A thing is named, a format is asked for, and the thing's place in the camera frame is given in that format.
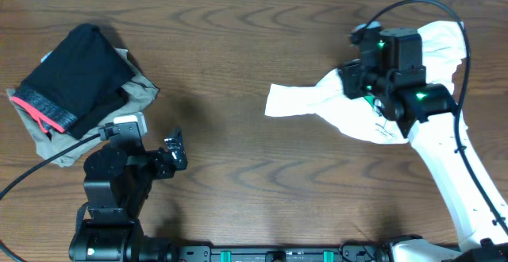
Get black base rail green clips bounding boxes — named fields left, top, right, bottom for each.
left=178, top=243, right=391, bottom=262

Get khaki folded garment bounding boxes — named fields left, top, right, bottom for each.
left=12, top=48, right=159, bottom=168

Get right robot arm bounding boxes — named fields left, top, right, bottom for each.
left=338, top=21, right=507, bottom=261

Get white printed t-shirt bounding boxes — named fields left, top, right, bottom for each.
left=264, top=21, right=466, bottom=144

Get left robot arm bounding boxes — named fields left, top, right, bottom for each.
left=69, top=123, right=188, bottom=261

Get black folded garment red trim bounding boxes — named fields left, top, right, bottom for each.
left=10, top=24, right=134, bottom=139

